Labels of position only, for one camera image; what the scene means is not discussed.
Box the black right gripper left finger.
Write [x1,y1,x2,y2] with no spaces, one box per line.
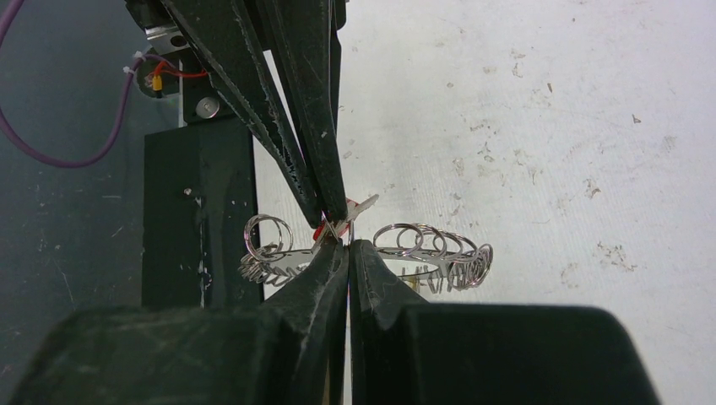
[11,241,348,404]

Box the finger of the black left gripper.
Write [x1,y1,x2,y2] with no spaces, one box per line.
[162,1,322,227]
[257,1,347,219]

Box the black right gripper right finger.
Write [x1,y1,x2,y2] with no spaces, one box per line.
[349,240,659,404]

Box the metal ring disc with keyrings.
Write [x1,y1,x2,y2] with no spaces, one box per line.
[238,214,494,294]

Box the red key tag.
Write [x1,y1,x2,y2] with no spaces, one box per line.
[312,199,360,242]

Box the silver key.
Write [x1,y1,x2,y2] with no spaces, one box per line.
[335,194,380,234]

